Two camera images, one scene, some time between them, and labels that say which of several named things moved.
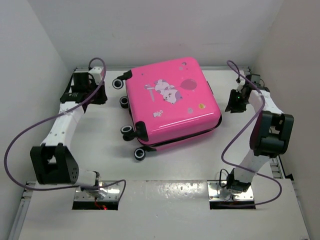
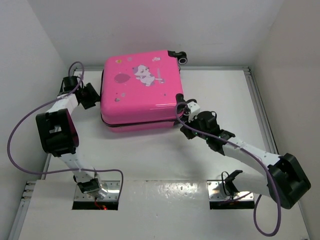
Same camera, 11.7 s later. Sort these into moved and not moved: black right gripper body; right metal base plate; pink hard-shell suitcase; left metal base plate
Moved: black right gripper body; pink hard-shell suitcase
Not moved: right metal base plate; left metal base plate
